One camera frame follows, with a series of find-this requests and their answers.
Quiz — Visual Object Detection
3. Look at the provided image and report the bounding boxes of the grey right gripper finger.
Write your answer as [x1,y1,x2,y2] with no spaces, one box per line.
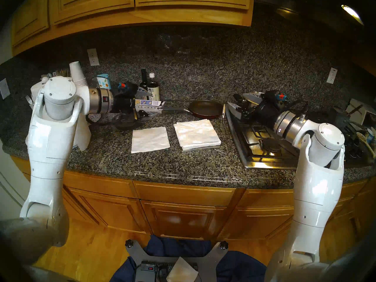
[227,102,247,120]
[243,92,265,105]

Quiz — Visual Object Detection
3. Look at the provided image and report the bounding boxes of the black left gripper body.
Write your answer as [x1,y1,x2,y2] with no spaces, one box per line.
[111,95,137,120]

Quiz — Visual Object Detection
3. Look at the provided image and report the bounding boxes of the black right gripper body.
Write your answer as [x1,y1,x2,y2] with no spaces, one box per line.
[239,98,279,127]

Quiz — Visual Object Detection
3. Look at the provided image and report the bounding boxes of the single white napkin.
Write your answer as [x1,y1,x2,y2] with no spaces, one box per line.
[131,126,171,154]

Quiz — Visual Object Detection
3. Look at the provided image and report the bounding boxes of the white napkin stack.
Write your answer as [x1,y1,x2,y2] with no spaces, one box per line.
[173,119,221,151]

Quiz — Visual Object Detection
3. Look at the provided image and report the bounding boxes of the white folded napkin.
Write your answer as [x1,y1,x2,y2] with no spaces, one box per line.
[166,256,199,282]

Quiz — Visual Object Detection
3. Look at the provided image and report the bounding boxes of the white capped sauce bottle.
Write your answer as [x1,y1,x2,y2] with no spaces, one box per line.
[146,73,160,101]

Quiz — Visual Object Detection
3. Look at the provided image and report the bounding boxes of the red frying pan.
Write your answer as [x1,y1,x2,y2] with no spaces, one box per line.
[160,100,224,119]

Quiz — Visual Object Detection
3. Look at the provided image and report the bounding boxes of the leaf print cylinder container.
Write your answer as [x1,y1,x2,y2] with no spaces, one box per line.
[96,74,112,89]

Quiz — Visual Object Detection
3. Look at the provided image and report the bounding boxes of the steel gas stove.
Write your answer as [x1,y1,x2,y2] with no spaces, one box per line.
[224,104,362,170]

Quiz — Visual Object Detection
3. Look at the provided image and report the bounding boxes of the white paper towel roll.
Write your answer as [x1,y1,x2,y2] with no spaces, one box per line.
[29,77,91,152]

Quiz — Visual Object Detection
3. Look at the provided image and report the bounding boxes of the white paper cup stack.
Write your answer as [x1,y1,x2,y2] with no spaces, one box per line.
[69,61,88,86]

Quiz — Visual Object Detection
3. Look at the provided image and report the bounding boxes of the dark saucepan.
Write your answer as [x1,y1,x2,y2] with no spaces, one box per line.
[333,107,353,129]

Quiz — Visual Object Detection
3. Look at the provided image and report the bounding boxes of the dark range hood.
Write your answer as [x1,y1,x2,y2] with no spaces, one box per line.
[254,0,376,50]

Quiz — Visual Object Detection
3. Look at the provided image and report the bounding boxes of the wooden base cabinets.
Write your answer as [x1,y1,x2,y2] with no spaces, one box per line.
[10,155,373,255]

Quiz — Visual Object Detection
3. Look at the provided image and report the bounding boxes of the wooden spoon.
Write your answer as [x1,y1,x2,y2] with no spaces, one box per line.
[356,132,376,158]

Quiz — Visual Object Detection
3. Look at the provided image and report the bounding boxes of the white door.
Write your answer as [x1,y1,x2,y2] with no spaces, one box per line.
[0,139,31,219]

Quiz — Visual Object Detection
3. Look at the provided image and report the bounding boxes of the dark blue cloth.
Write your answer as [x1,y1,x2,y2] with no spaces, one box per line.
[109,234,268,282]

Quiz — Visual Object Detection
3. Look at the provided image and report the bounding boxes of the grey power strip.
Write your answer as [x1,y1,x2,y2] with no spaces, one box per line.
[135,262,174,282]

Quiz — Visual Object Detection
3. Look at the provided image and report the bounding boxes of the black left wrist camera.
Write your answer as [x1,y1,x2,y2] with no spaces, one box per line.
[113,82,138,97]

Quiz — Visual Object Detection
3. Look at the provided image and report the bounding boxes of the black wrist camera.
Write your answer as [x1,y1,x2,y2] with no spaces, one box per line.
[263,90,288,107]
[113,82,138,97]

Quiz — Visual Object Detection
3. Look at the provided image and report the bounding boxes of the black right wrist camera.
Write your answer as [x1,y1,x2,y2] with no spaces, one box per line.
[263,90,288,107]

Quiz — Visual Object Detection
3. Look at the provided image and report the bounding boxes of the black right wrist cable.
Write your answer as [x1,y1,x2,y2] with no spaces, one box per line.
[286,101,309,117]

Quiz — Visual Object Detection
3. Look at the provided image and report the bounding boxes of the wooden wall cabinet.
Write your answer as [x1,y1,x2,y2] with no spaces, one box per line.
[11,0,255,56]

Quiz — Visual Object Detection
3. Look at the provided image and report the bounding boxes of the white light switch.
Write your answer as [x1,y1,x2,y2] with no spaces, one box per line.
[0,78,11,100]

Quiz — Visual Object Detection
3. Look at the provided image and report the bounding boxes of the grey robot base frame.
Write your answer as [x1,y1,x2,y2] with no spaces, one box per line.
[125,240,229,282]

